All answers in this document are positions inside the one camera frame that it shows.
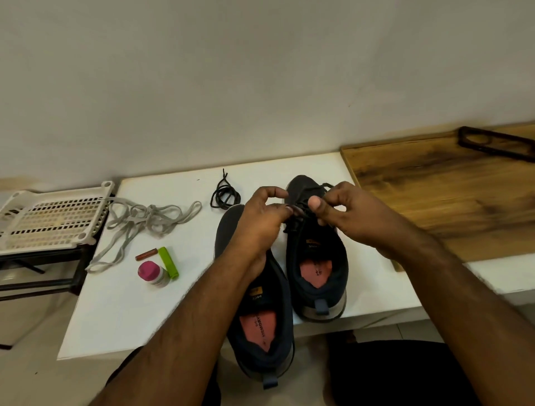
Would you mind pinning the green marker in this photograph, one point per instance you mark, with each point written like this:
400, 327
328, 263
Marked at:
169, 263

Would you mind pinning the grey shoelaces bundle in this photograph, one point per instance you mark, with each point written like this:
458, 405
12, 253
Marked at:
142, 219

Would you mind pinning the person's right forearm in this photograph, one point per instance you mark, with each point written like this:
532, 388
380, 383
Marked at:
472, 314

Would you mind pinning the white perforated plastic tray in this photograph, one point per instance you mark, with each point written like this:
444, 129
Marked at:
50, 219

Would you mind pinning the person's left hand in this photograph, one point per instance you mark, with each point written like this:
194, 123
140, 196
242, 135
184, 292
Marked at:
259, 226

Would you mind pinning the dark sneaker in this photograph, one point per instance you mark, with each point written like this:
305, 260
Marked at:
318, 280
263, 343

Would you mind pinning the person's left forearm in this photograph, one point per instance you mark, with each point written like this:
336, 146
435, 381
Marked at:
180, 343

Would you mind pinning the wooden board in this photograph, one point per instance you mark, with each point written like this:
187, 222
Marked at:
443, 197

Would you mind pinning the black metal rack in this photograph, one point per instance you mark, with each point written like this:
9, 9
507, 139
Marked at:
38, 266

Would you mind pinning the person's right hand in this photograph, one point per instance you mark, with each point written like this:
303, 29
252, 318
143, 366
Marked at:
364, 219

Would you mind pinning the pink capped white bottle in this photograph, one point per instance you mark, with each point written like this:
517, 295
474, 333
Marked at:
151, 272

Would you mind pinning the small red stick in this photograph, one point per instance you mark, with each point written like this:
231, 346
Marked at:
146, 253

